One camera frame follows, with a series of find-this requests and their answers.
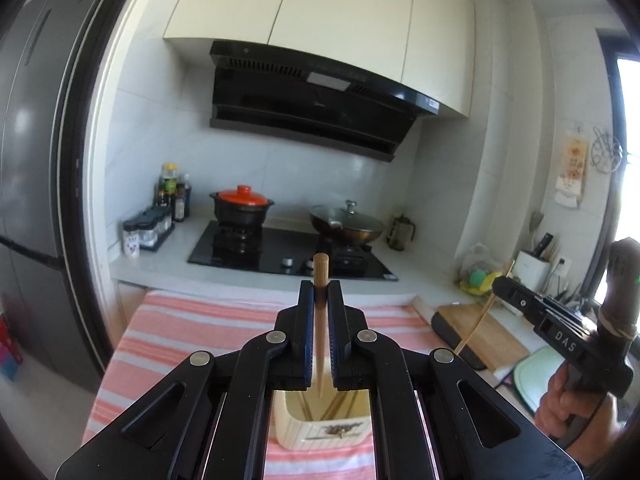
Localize white spice shaker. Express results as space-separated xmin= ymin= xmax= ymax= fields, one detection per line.
xmin=122 ymin=220 xmax=140 ymax=259

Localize black pot red lid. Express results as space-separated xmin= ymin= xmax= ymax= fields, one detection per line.
xmin=209 ymin=185 xmax=274 ymax=228

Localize black gas stove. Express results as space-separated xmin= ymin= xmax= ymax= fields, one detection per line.
xmin=188 ymin=221 xmax=398 ymax=282

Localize dark glass pitcher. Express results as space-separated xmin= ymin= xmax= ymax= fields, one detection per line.
xmin=387 ymin=214 xmax=416 ymax=252

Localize plastic bag with produce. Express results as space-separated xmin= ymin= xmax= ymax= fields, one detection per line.
xmin=458 ymin=243 xmax=504 ymax=297

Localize white knife block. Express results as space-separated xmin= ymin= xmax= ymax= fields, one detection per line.
xmin=512 ymin=233 xmax=553 ymax=292

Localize spice jar rack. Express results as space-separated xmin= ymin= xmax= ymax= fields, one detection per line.
xmin=134 ymin=205 xmax=174 ymax=252

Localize black range hood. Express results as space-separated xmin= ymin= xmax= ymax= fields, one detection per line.
xmin=209 ymin=39 xmax=440 ymax=162

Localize wooden chopstick five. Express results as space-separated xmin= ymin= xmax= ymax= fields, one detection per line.
xmin=454 ymin=259 xmax=515 ymax=356

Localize wooden cutting board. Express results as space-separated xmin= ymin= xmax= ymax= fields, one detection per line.
xmin=431 ymin=304 xmax=529 ymax=373

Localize person's right hand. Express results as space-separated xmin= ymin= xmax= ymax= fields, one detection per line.
xmin=534 ymin=363 xmax=623 ymax=467

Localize wooden chopstick one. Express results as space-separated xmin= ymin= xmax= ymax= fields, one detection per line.
xmin=296 ymin=391 xmax=314 ymax=422

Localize cream utensil holder box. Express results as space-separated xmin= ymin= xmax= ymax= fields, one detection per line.
xmin=272 ymin=390 xmax=372 ymax=451

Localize pink striped tablecloth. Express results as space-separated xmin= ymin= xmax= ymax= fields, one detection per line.
xmin=82 ymin=290 xmax=443 ymax=479

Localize grey refrigerator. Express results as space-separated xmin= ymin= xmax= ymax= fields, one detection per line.
xmin=1 ymin=0 xmax=125 ymax=391

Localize white upper cabinets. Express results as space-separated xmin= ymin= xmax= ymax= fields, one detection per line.
xmin=164 ymin=0 xmax=475 ymax=116

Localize wok with glass lid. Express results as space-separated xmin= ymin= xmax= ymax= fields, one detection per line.
xmin=309 ymin=200 xmax=385 ymax=246

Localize sauce bottles group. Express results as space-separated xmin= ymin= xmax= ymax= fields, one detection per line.
xmin=155 ymin=162 xmax=192 ymax=222

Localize red box on floor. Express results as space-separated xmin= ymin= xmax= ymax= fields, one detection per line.
xmin=0 ymin=314 xmax=23 ymax=382

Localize window frame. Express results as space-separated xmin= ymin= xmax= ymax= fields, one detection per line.
xmin=584 ymin=32 xmax=639 ymax=304

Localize wire steamer rack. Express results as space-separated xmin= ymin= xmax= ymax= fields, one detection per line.
xmin=589 ymin=126 xmax=626 ymax=174

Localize wooden chopstick four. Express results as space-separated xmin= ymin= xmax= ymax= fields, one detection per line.
xmin=314 ymin=252 xmax=330 ymax=396

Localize wooden chopstick three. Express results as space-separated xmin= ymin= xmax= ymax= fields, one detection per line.
xmin=320 ymin=391 xmax=358 ymax=420

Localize hanging calendar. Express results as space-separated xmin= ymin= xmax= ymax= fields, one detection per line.
xmin=554 ymin=129 xmax=589 ymax=209

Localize green cutting board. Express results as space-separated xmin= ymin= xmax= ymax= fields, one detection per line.
xmin=513 ymin=347 xmax=564 ymax=412

